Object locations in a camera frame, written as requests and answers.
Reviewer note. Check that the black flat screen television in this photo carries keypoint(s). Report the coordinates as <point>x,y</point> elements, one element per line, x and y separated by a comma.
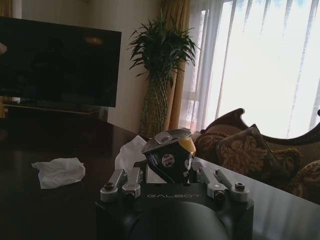
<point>60,62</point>

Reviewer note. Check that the dark wooden television stand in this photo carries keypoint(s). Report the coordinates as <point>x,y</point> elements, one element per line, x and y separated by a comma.
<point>50,110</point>

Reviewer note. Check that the sheer white curtain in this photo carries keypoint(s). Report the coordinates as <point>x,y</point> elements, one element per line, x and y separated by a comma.
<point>250,62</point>

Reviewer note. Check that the tall woven plant vase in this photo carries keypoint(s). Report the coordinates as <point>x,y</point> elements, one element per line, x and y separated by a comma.
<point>153,110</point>

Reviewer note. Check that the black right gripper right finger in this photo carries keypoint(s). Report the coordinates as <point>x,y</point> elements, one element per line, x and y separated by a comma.
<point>217,181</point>

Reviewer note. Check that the carved dark wood sofa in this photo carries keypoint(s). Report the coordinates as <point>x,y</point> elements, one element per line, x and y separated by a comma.
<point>287,147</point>

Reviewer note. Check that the green leafy plant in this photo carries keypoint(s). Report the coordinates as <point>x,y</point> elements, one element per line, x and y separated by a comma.
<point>162,47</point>

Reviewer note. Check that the flat crumpled white tissue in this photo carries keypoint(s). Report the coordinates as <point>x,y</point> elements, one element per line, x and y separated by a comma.
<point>60,172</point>

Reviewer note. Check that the small brown floral cushion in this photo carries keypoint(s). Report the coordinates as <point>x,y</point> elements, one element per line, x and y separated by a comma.
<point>212,142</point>

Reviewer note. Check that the large brown floral cushion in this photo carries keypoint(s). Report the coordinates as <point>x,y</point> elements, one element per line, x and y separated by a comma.
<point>252,152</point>

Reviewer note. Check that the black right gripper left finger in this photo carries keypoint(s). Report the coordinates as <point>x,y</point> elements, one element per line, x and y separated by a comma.
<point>130,178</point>

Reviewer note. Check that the bunched white tissue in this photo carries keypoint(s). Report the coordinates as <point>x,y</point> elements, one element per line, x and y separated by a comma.
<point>130,152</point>

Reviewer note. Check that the yellow drape curtain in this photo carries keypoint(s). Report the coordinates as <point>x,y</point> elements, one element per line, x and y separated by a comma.
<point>180,95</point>

